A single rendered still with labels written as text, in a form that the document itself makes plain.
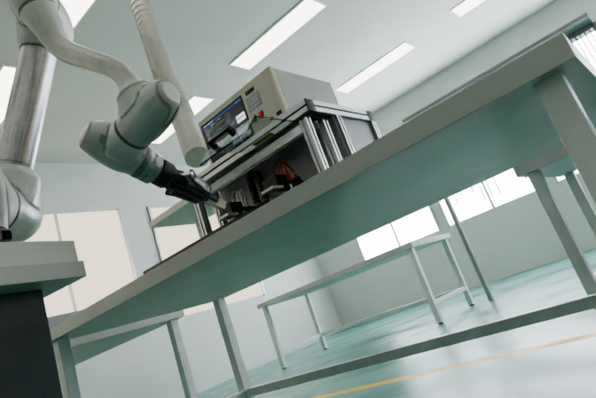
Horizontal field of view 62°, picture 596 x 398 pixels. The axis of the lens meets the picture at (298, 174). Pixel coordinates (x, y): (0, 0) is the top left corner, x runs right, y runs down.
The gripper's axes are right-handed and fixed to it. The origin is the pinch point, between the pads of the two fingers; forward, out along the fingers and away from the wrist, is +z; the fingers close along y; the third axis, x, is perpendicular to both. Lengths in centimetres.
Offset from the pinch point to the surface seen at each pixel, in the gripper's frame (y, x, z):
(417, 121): 68, -11, 2
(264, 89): 5, 53, 10
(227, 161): -20.8, 36.8, 15.8
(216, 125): -23, 53, 10
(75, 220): -472, 249, 102
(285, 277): -472, 305, 465
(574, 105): 94, -19, 10
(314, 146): 19.7, 23.8, 21.5
